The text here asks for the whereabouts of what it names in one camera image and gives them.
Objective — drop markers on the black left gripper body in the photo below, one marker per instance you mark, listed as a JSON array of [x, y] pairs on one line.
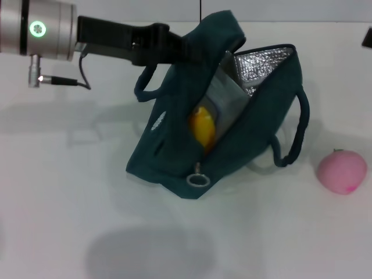
[[122, 40]]

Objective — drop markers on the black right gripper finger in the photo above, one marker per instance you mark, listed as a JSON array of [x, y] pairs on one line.
[[368, 37]]

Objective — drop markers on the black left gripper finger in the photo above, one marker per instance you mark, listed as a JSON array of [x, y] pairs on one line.
[[189, 50]]

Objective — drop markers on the clear blue-rimmed food container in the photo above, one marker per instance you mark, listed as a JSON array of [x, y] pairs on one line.
[[226, 98]]

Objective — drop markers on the yellow banana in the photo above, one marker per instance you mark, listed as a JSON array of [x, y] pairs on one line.
[[203, 128]]

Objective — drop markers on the dark teal insulated lunch bag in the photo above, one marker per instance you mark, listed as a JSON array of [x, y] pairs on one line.
[[255, 130]]

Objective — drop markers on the pink peach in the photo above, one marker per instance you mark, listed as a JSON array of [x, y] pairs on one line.
[[340, 171]]

